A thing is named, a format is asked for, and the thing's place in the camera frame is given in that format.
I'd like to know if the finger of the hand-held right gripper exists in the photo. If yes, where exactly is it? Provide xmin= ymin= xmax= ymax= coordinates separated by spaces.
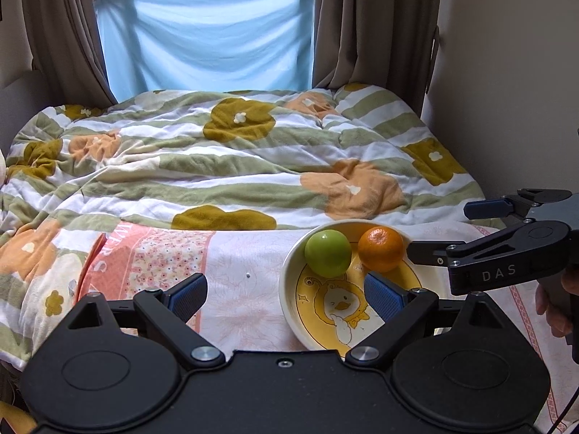
xmin=406 ymin=221 xmax=571 ymax=267
xmin=464 ymin=188 xmax=574 ymax=223

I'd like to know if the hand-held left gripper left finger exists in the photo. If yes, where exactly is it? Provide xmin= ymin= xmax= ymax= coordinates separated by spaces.
xmin=67 ymin=273 xmax=227 ymax=370

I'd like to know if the yellow object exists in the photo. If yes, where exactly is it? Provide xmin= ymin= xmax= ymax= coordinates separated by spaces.
xmin=0 ymin=400 xmax=37 ymax=434

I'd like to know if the brown curtain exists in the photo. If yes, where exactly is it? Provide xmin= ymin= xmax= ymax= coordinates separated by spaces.
xmin=20 ymin=0 xmax=119 ymax=107
xmin=312 ymin=0 xmax=441 ymax=116

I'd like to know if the light blue window cloth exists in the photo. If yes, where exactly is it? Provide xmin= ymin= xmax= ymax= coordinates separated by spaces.
xmin=96 ymin=0 xmax=315 ymax=102

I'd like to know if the cream bowl with duck print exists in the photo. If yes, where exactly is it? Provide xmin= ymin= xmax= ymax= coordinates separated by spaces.
xmin=278 ymin=219 xmax=448 ymax=353

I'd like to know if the person's right hand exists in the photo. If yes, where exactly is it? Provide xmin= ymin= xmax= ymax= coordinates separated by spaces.
xmin=535 ymin=268 xmax=579 ymax=339

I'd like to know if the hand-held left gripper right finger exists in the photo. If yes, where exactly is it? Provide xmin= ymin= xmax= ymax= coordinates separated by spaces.
xmin=346 ymin=272 xmax=503 ymax=369

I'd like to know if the green apple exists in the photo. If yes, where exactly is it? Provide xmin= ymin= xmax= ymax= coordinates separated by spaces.
xmin=304 ymin=230 xmax=352 ymax=279

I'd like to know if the orange mandarin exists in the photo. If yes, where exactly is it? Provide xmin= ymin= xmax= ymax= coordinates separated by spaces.
xmin=358 ymin=226 xmax=405 ymax=273

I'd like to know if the pink floral cloth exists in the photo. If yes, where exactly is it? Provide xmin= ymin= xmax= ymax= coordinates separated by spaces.
xmin=75 ymin=221 xmax=579 ymax=434

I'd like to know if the floral striped quilt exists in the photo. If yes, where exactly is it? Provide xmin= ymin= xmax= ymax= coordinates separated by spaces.
xmin=0 ymin=82 xmax=505 ymax=371

